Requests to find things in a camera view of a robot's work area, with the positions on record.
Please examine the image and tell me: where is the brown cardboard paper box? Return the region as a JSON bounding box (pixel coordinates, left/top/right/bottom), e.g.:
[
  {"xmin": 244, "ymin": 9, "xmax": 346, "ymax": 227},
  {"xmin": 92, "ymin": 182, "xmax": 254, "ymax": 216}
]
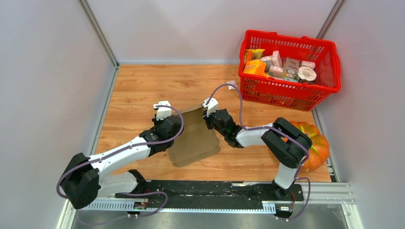
[{"xmin": 168, "ymin": 105, "xmax": 220, "ymax": 167}]

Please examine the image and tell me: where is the small white paper packet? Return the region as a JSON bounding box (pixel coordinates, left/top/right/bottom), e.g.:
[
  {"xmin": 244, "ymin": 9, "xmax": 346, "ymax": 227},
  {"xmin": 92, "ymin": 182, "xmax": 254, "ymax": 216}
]
[{"xmin": 227, "ymin": 80, "xmax": 238, "ymax": 90}]

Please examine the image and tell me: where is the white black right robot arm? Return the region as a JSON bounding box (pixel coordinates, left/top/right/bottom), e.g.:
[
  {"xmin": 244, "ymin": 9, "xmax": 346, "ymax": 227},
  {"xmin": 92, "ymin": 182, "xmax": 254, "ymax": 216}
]
[{"xmin": 203, "ymin": 109, "xmax": 312, "ymax": 200}]

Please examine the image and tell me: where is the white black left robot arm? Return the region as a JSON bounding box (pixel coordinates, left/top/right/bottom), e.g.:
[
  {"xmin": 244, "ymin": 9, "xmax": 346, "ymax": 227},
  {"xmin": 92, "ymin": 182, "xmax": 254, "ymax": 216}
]
[{"xmin": 57, "ymin": 115, "xmax": 184, "ymax": 209}]

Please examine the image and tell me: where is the orange snack box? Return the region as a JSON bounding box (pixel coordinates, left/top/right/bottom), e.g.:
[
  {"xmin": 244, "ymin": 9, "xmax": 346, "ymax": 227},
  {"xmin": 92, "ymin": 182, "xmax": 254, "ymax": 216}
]
[{"xmin": 243, "ymin": 59, "xmax": 266, "ymax": 76}]

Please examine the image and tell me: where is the white pink carton box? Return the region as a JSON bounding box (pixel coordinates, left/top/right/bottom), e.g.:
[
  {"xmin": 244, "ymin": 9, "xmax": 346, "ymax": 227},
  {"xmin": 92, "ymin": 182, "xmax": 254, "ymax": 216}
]
[{"xmin": 272, "ymin": 50, "xmax": 282, "ymax": 68}]

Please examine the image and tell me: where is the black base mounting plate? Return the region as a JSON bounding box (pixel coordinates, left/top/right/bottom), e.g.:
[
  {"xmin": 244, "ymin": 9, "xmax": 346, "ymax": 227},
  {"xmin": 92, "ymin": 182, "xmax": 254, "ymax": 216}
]
[{"xmin": 136, "ymin": 180, "xmax": 304, "ymax": 210}]

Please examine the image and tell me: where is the yellow snack bag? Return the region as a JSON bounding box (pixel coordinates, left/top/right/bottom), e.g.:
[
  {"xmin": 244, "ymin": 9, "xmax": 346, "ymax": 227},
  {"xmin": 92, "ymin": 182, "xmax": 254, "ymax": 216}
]
[{"xmin": 244, "ymin": 49, "xmax": 265, "ymax": 62}]

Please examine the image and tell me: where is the red plastic shopping basket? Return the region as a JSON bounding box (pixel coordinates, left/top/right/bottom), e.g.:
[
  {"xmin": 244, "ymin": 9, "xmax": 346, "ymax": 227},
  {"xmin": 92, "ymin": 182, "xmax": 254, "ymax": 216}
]
[{"xmin": 238, "ymin": 30, "xmax": 341, "ymax": 111}]

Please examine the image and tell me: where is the white round tape roll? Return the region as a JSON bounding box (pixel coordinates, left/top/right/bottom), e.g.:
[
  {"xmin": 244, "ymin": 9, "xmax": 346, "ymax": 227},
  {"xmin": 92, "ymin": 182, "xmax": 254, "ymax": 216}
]
[{"xmin": 297, "ymin": 66, "xmax": 317, "ymax": 81}]

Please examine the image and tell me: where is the orange pumpkin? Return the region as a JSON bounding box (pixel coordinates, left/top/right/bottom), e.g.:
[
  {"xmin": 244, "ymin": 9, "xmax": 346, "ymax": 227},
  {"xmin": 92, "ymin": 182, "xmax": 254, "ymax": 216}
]
[{"xmin": 290, "ymin": 121, "xmax": 330, "ymax": 172}]

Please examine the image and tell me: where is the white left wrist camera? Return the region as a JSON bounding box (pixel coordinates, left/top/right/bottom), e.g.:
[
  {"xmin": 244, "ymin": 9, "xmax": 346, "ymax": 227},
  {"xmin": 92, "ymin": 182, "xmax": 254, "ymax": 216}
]
[{"xmin": 153, "ymin": 100, "xmax": 172, "ymax": 121}]

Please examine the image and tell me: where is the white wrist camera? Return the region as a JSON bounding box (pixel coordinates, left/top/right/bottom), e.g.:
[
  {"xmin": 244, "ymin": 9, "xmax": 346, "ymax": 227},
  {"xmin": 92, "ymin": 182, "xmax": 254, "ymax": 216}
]
[
  {"xmin": 202, "ymin": 98, "xmax": 219, "ymax": 117},
  {"xmin": 153, "ymin": 100, "xmax": 172, "ymax": 121}
]

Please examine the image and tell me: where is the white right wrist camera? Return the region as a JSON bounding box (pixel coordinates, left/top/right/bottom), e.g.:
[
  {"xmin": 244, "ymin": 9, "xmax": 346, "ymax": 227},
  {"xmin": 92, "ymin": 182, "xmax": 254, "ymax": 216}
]
[{"xmin": 202, "ymin": 98, "xmax": 219, "ymax": 117}]

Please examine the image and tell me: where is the aluminium frame rail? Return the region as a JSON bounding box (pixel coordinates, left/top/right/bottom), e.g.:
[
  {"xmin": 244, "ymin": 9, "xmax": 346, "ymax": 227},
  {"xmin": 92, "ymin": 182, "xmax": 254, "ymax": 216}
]
[{"xmin": 57, "ymin": 181, "xmax": 364, "ymax": 229}]

